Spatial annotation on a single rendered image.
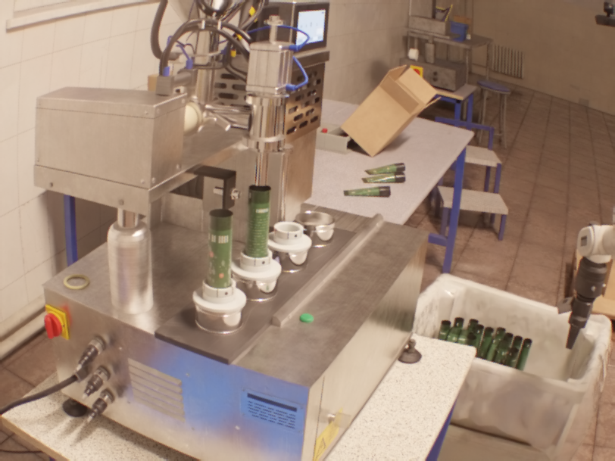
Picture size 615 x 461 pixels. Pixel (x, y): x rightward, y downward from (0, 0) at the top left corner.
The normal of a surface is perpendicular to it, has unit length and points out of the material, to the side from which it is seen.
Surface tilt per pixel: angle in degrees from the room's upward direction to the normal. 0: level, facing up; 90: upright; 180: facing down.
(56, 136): 90
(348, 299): 0
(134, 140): 90
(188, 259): 0
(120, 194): 90
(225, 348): 0
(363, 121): 90
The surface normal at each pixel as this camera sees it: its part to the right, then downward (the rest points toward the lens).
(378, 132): -0.39, 0.33
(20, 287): 0.92, 0.22
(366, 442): 0.07, -0.91
